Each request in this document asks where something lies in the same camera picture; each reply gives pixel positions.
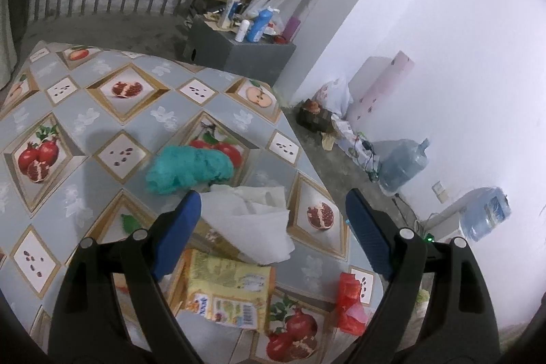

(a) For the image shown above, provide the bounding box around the blue bottle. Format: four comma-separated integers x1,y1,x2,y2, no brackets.
246,7,280,43

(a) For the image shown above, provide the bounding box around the small white bottle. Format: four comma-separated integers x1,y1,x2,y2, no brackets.
234,19,252,43

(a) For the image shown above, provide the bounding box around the dark bag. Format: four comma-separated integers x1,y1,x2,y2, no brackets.
296,100,334,133

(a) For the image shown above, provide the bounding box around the pink patterned roll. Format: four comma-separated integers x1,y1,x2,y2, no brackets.
346,50,415,126

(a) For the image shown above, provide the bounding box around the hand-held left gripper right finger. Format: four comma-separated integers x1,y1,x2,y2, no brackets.
341,188,501,364

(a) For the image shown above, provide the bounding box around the fruit print tablecloth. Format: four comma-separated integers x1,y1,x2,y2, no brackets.
0,41,385,364

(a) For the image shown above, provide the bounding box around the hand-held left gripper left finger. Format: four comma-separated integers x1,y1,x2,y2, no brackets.
48,190,203,364

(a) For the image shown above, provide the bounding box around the red plastic wrapper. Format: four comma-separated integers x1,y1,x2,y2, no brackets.
337,272,370,337

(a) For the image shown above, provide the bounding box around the white red-printed shopping bag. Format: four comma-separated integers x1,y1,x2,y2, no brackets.
316,77,354,115

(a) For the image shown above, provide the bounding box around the teal fluffy cloth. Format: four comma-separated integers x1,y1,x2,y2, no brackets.
146,145,235,196

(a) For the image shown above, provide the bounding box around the labelled blue water jug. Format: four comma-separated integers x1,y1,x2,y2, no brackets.
460,187,512,242

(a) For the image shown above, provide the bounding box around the pile of clutter by wall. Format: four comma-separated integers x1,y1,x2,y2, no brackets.
333,114,376,160

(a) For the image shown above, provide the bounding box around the yellow snack packet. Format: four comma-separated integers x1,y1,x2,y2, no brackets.
181,249,276,334

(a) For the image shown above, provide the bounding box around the purple cup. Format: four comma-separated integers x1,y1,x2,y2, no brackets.
282,18,301,43

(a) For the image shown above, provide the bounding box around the tall white bottle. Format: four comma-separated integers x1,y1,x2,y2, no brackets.
217,0,243,30

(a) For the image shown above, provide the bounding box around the large blue water jug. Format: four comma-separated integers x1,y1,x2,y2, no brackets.
377,138,431,196

